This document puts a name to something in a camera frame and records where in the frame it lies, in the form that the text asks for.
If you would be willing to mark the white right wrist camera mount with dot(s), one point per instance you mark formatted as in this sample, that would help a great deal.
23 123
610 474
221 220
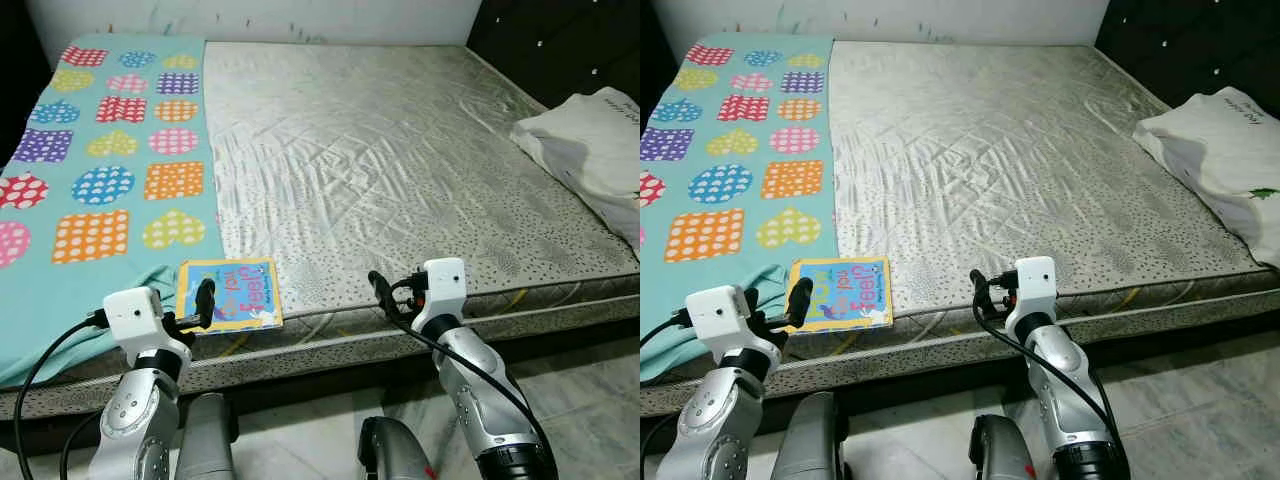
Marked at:
445 285
1038 285

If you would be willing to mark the dark tufted headboard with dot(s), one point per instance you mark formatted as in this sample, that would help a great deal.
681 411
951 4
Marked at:
560 45
1200 40

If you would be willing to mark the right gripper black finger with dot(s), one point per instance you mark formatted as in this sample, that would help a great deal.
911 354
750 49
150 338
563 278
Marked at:
380 295
980 292

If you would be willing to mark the teal blanket with colourful shapes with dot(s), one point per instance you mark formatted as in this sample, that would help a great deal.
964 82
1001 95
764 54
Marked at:
730 180
100 180

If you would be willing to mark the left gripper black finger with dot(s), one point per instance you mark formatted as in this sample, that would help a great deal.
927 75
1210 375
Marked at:
205 302
800 302

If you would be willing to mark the dark bed frame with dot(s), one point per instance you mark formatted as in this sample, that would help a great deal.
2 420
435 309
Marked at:
900 390
300 392

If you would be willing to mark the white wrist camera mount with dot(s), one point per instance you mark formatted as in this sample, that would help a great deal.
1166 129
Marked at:
1038 285
445 285
133 315
720 315

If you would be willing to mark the beige pillow with small print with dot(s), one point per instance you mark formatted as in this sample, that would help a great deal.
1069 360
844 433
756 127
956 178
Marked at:
1220 160
590 150

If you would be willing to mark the beige quilted mattress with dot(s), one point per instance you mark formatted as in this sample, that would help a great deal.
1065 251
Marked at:
400 170
1000 170

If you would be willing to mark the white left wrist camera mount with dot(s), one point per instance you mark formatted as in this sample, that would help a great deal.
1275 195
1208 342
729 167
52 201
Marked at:
133 315
720 315

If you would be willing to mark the colourful children's picture book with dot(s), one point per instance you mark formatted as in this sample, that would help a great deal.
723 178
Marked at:
245 295
850 295

